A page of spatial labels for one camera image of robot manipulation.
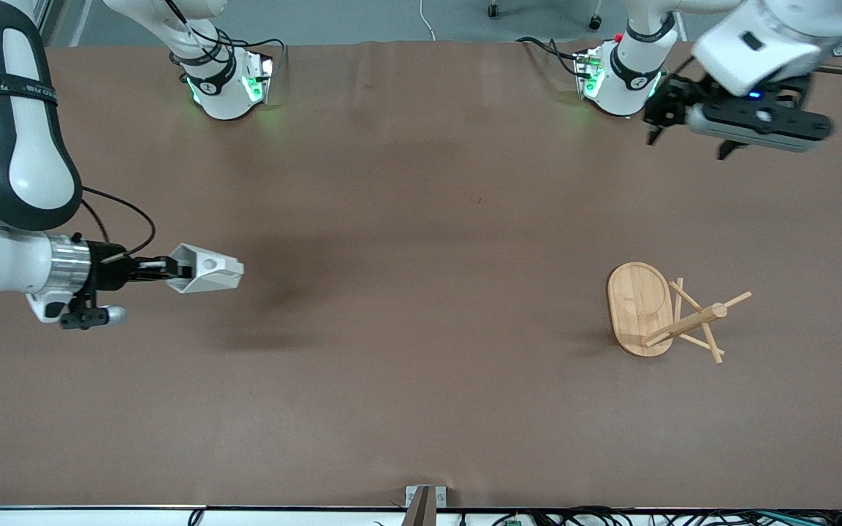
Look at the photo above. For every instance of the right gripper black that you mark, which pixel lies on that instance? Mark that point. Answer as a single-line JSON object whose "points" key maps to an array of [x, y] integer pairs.
{"points": [[109, 267]]}

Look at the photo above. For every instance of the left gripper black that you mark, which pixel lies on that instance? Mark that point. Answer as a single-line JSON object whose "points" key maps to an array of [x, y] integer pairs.
{"points": [[670, 101]]}

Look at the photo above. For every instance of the white faceted plastic cup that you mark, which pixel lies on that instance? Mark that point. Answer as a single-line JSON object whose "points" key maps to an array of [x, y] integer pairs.
{"points": [[205, 269]]}

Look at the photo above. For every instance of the left white Franka arm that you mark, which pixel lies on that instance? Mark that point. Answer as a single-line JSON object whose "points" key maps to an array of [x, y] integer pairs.
{"points": [[757, 44]]}

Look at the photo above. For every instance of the wooden cup rack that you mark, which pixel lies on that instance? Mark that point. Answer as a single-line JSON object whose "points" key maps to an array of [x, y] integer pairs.
{"points": [[640, 307]]}

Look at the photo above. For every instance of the aluminium frame profile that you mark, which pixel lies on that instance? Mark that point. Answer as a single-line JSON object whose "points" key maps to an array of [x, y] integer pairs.
{"points": [[48, 18]]}

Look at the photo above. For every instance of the grey metal camera bracket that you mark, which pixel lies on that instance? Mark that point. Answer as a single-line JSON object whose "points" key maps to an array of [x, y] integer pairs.
{"points": [[425, 504]]}

